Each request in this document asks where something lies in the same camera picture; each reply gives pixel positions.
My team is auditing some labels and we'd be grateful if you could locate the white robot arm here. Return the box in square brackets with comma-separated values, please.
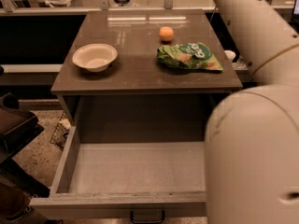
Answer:
[205, 0, 299, 224]

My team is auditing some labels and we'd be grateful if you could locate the grey cabinet with top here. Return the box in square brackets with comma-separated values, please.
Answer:
[51, 9, 242, 143]

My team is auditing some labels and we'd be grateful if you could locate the open grey top drawer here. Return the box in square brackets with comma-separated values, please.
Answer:
[31, 127, 206, 219]

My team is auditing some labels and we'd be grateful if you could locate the green chip bag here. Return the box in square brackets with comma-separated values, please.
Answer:
[157, 42, 223, 72]

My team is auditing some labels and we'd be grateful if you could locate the white paper bowl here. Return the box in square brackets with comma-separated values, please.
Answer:
[72, 44, 118, 73]

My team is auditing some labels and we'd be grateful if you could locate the orange fruit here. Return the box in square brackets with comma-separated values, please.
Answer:
[159, 27, 174, 42]

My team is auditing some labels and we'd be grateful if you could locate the white paper cup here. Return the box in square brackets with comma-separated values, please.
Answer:
[225, 50, 235, 62]

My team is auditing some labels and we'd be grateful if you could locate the dark brown chair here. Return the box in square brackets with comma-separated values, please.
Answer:
[0, 93, 50, 197]

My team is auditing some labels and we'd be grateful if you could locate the wire mesh basket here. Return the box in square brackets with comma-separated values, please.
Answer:
[50, 113, 71, 150]

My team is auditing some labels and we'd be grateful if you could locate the black drawer handle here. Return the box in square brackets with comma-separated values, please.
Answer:
[130, 210, 165, 224]

